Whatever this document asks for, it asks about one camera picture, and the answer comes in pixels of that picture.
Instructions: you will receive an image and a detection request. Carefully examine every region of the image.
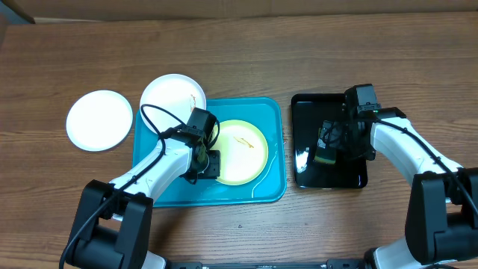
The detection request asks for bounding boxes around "black water tray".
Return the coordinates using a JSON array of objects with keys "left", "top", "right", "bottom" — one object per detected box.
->
[{"left": 291, "top": 93, "right": 368, "bottom": 189}]

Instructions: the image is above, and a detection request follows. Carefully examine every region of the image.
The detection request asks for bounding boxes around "yellow plate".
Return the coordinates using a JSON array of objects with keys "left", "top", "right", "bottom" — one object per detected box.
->
[{"left": 212, "top": 120, "right": 269, "bottom": 185}]

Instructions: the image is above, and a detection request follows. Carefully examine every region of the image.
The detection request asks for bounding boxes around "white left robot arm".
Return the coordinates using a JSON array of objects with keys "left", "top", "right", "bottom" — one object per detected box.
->
[{"left": 59, "top": 133, "right": 220, "bottom": 269}]

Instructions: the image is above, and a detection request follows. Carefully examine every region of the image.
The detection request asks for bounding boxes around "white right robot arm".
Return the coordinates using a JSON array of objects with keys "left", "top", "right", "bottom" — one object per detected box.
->
[{"left": 314, "top": 108, "right": 477, "bottom": 268}]

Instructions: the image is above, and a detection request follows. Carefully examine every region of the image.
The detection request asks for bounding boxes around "white plate with small stain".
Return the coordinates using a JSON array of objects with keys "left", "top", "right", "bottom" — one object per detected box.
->
[{"left": 66, "top": 90, "right": 133, "bottom": 152}]

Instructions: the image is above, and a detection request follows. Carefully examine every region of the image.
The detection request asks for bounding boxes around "blue plastic tray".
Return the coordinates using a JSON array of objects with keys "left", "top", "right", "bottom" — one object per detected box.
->
[{"left": 154, "top": 97, "right": 287, "bottom": 208}]

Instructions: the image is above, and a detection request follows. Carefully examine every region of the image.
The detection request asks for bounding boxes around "green yellow sponge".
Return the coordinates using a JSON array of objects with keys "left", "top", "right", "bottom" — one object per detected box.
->
[{"left": 314, "top": 128, "right": 337, "bottom": 164}]

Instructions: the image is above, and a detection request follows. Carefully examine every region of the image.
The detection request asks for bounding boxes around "white plate with orange stain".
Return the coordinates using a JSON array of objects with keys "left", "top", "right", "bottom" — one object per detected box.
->
[{"left": 140, "top": 74, "right": 206, "bottom": 132}]

